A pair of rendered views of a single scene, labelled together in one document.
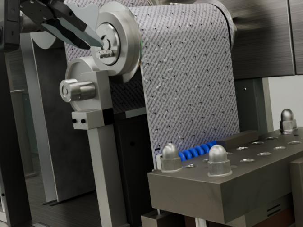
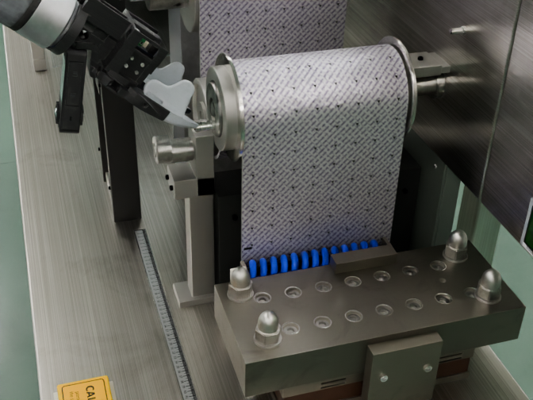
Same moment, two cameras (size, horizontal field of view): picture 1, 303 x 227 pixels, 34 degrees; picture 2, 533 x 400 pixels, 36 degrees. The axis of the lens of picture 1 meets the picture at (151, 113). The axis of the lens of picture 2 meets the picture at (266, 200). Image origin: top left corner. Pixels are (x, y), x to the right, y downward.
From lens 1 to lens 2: 0.65 m
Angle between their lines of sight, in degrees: 34
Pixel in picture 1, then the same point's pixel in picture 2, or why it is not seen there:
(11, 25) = (70, 110)
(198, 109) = (325, 206)
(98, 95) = (195, 163)
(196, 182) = (235, 341)
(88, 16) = (175, 98)
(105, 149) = (197, 219)
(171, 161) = (235, 290)
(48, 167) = not seen: hidden behind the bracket
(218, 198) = (243, 373)
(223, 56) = (389, 143)
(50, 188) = not seen: hidden behind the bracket
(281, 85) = not seen: outside the picture
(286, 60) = (477, 176)
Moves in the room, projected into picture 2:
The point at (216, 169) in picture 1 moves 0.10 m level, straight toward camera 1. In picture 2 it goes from (258, 337) to (216, 388)
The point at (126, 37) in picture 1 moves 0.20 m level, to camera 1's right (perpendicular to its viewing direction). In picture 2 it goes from (226, 125) to (374, 158)
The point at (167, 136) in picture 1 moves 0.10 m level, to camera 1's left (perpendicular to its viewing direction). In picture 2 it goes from (266, 236) to (204, 219)
